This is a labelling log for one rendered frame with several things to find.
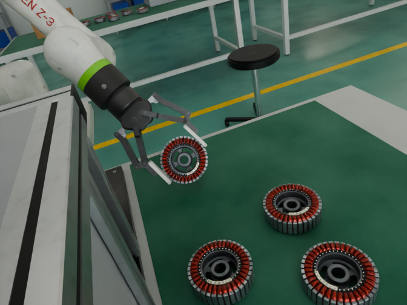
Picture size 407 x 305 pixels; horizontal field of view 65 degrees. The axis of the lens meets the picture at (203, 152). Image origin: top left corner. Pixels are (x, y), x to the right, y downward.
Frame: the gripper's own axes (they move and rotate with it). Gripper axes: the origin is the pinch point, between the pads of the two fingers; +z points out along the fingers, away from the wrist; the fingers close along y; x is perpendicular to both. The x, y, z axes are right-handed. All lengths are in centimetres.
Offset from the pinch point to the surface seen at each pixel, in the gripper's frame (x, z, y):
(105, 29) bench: -208, -117, -19
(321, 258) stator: 23.9, 26.6, -5.6
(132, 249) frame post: 14.9, 4.4, 17.6
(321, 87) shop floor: -194, 51, -110
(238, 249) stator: 19.5, 17.3, 3.4
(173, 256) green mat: 13.2, 11.4, 14.1
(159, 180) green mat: -8.5, 0.0, 8.9
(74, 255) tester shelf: 54, -3, 5
